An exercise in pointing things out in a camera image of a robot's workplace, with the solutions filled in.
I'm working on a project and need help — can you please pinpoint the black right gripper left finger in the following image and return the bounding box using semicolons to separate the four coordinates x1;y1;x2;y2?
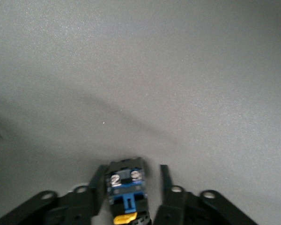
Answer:
0;165;108;225

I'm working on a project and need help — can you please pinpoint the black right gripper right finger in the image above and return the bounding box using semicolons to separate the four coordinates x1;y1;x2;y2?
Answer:
153;165;258;225

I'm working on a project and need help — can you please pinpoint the yellow push button blue base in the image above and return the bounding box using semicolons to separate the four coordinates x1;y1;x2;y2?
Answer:
104;156;151;225

